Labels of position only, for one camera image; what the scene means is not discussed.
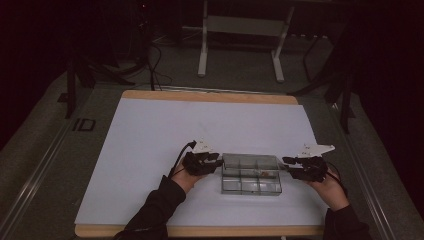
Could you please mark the clear plastic compartment box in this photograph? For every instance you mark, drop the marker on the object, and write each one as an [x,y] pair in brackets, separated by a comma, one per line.
[251,181]

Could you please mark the person's right hand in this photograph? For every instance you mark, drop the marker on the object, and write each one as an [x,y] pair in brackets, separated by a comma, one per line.
[331,193]

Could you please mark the white metal stand frame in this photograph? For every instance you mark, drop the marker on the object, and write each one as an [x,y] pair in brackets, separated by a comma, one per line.
[245,26]

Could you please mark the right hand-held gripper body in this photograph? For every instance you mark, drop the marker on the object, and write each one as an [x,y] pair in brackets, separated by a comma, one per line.
[311,168]

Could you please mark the metal floor rail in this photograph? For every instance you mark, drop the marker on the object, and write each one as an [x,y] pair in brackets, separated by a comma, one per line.
[36,173]
[363,166]

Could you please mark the person's left hand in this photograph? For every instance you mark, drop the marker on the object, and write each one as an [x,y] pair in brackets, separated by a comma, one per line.
[186,180]

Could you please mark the black floor stand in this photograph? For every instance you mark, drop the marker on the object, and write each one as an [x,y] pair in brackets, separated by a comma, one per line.
[345,103]
[71,86]

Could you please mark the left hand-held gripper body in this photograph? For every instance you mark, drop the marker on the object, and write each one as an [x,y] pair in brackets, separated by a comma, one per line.
[200,163]

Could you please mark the white table mat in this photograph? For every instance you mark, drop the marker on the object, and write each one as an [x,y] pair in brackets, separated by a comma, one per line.
[200,126]

